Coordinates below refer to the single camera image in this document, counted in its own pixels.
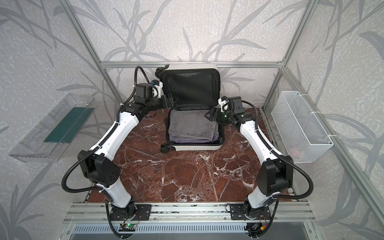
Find white hard-shell suitcase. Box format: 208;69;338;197
155;63;225;154

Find grey towel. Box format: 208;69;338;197
168;110;219;136

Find purple trousers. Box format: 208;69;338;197
169;133;223;144

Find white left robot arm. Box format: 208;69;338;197
62;66;167;216

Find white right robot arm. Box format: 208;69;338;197
205;97;314;210

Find pink object in basket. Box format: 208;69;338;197
289;147;304;159

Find green circuit board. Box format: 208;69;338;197
119;224;138;232

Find white wire basket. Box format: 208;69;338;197
272;91;334;164

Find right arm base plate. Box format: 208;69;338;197
227;203;271;221

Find clear plastic wall shelf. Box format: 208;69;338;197
9;94;98;163

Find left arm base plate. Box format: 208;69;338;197
110;204;152;221

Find right circuit board with wires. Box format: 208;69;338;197
244;223;268;235

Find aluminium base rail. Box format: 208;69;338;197
63;202;316;224

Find aluminium frame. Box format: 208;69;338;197
58;0;384;217

